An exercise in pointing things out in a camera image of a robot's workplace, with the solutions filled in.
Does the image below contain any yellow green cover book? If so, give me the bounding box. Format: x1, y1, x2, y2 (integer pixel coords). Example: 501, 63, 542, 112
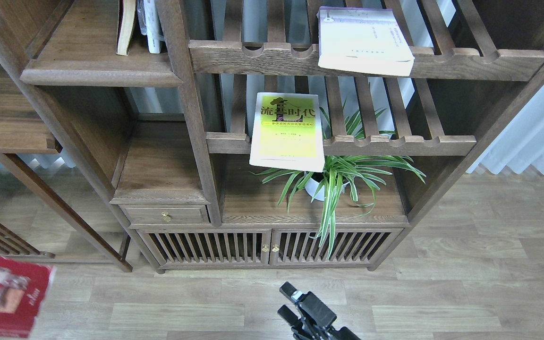
249, 92, 325, 172

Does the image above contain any red cover book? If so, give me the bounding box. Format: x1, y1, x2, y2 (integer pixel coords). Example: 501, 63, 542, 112
0, 256, 56, 338

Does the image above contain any brass drawer knob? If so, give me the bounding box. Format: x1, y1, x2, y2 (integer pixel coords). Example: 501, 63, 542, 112
161, 212, 172, 222

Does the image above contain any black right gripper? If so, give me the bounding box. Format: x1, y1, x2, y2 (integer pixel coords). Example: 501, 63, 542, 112
278, 282, 360, 340

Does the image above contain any white curtain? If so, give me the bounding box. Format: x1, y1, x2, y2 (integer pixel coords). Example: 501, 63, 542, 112
467, 85, 544, 174

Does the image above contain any dark wooden bookshelf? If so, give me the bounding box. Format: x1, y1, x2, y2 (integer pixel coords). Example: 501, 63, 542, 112
0, 0, 544, 272

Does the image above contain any upright white book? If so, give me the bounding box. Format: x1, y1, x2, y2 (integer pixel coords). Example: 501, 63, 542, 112
142, 0, 164, 54

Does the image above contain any upright tan book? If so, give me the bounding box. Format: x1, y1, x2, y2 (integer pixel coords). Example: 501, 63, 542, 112
115, 0, 137, 56

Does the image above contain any white plant pot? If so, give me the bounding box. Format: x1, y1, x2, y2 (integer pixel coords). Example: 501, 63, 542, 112
304, 171, 330, 202

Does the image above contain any green spider plant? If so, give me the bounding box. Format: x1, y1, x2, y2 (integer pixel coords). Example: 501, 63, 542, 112
252, 98, 427, 259

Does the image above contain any white cover book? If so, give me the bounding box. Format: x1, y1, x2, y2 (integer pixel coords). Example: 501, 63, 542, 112
318, 6, 415, 77

